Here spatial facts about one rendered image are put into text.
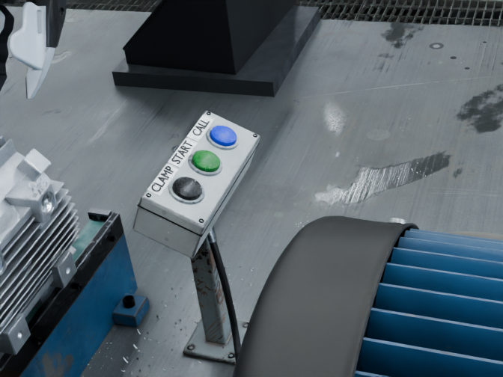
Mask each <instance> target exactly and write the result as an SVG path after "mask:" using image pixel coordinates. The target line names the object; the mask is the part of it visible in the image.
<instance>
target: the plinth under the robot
mask: <svg viewBox="0 0 503 377"><path fill-rule="evenodd" d="M319 21H320V9H319V7H304V6H293V7H292V8H291V9H290V11H289V12H288V13H287V14H286V16H285V17H284V18H283V19H282V21H280V23H279V24H278V25H277V26H276V27H275V29H274V30H273V31H272V32H271V33H270V35H269V36H268V37H267V38H266V39H265V41H263V43H262V44H261V45H260V46H259V48H258V49H257V50H256V51H255V52H254V54H253V55H252V56H251V57H250V59H248V60H247V62H246V63H245V64H244V65H243V67H242V68H241V69H240V70H239V72H238V73H237V74H236V75H230V74H222V73H208V72H201V71H193V70H179V69H172V68H164V67H151V66H143V65H135V64H128V63H127V62H126V57H125V58H124V59H123V60H122V61H121V62H120V63H119V65H117V66H116V68H114V69H113V71H112V75H113V79H114V83H115V85H117V86H127V87H138V88H158V89H169V90H179V91H200V92H210V93H221V94H241V95H252V96H272V97H275V95H276V94H277V92H278V90H279V88H280V87H281V85H282V83H283V82H284V80H285V78H286V77H287V74H288V73H289V72H290V70H291V68H292V66H293V65H294V63H295V62H296V59H297V58H298V57H299V55H300V53H301V51H302V50H303V48H304V46H305V44H306V43H307V42H308V39H309V38H310V36H311V35H312V33H313V31H314V29H315V28H316V27H317V24H318V23H319Z"/></svg>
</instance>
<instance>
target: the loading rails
mask: <svg viewBox="0 0 503 377"><path fill-rule="evenodd" d="M88 217H89V219H90V221H89V222H88V223H87V224H86V225H85V226H84V227H83V229H82V230H81V231H80V233H79V234H78V235H79V237H78V239H77V240H76V241H75V242H74V243H73V245H72V246H73V247H74V248H75V249H76V252H75V254H74V255H73V260H74V263H75V265H76V270H77V271H76V273H75V274H74V276H73V277H72V279H71V280H70V282H69V283H68V285H66V287H65V288H59V287H55V288H54V290H53V291H52V292H51V293H50V294H49V296H48V297H47V299H46V300H45V301H44V303H42V305H41V306H40V307H33V308H32V310H31V311H30V313H29V314H28V315H27V317H26V318H25V320H26V322H27V325H28V328H29V331H30V333H31V335H30V337H29V338H28V339H27V340H26V342H25V344H24V345H23V346H22V348H21V349H20V350H19V352H18V353H17V354H16V355H12V354H8V353H4V354H3V355H2V357H1V358H0V377H80V375H81V374H82V372H83V371H84V369H85V368H86V366H87V365H88V363H89V361H90V360H91V359H92V357H93V356H94V354H95V352H96V351H97V350H98V348H99V347H100V345H101V343H102V342H103V341H104V339H105V338H106V336H107V334H108V333H109V331H110V330H111V328H112V326H113V325H114V324H115V323H116V324H120V325H127V326H131V327H138V325H139V324H140V322H141V321H142V319H143V318H144V315H145V314H146V312H147V311H148V309H149V307H150V305H149V302H148V298H147V297H145V296H141V295H134V293H135V291H136V290H137V289H138V287H137V283H136V280H135V275H134V271H133V267H132V262H131V259H130V255H129V250H128V247H127V243H126V237H125V234H124V228H123V225H122V221H121V216H120V213H118V212H113V213H112V211H111V210H104V209H95V208H90V209H89V211H88Z"/></svg>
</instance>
